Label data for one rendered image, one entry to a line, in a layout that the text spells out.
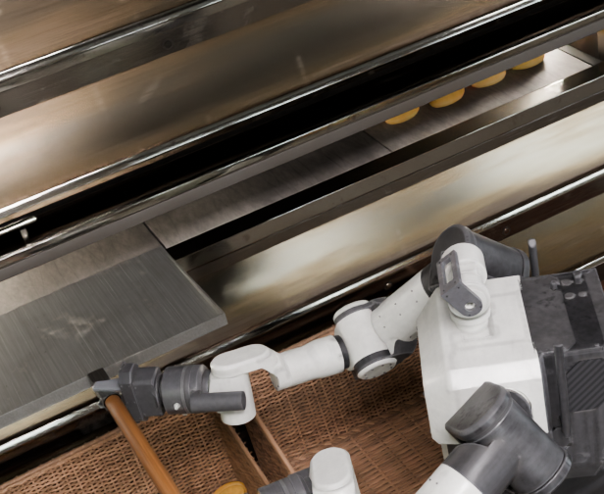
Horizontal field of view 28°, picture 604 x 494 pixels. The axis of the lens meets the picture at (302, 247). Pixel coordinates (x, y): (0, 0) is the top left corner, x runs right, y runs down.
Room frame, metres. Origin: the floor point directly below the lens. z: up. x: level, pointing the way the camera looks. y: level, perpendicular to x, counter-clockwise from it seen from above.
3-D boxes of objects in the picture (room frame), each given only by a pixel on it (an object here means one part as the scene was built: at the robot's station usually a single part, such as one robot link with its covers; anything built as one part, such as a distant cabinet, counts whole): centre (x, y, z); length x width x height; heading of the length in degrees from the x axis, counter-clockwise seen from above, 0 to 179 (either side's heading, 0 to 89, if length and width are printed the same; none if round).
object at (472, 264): (1.49, -0.23, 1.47); 0.10 x 0.07 x 0.09; 172
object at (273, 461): (2.06, -0.11, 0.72); 0.56 x 0.49 x 0.28; 110
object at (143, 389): (1.75, 0.31, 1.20); 0.12 x 0.10 x 0.13; 76
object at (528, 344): (1.47, -0.29, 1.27); 0.34 x 0.30 x 0.36; 172
